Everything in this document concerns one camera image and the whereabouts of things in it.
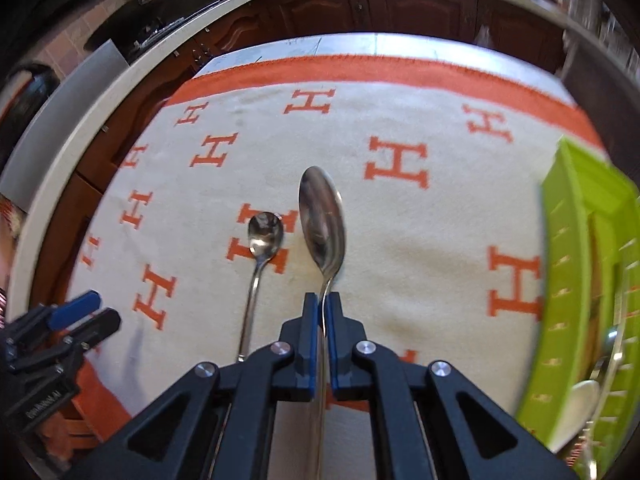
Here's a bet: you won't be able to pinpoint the large oval metal spoon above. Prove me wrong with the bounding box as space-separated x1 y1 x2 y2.
298 166 347 480

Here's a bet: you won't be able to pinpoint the green plastic tray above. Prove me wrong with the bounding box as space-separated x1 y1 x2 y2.
515 136 640 480

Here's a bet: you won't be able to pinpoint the stainless steel panel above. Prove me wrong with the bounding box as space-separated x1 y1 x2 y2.
0 40 130 196

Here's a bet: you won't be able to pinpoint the small round metal spoon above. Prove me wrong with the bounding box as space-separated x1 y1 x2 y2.
236 211 285 363

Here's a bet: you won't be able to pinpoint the thick-handled metal soup spoon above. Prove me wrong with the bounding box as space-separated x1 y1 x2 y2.
585 327 626 480

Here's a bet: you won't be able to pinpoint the orange letter-print blanket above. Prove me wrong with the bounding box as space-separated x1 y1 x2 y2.
70 55 608 421

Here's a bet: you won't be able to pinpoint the white kitchen countertop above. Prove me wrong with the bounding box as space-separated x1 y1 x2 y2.
0 0 616 306

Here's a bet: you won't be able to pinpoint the brown wooden cabinets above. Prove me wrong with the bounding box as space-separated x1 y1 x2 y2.
30 0 571 261

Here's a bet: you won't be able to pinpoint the person's left hand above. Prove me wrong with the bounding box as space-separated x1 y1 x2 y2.
40 407 98 461

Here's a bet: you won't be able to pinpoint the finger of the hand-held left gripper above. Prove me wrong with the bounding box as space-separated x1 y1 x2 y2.
5 290 103 346
10 308 122 372

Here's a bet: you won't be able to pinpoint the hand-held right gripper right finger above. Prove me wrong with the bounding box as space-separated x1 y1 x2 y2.
327 292 576 480

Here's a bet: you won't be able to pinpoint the black wok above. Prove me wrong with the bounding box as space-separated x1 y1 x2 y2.
85 0 226 56

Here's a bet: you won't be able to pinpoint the white ceramic spoon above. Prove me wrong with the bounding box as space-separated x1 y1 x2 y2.
555 380 601 453

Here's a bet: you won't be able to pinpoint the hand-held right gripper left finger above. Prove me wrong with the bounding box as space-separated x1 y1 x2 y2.
65 292 321 480

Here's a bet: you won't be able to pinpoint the black pressure cooker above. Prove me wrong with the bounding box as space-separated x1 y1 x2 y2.
0 60 56 161

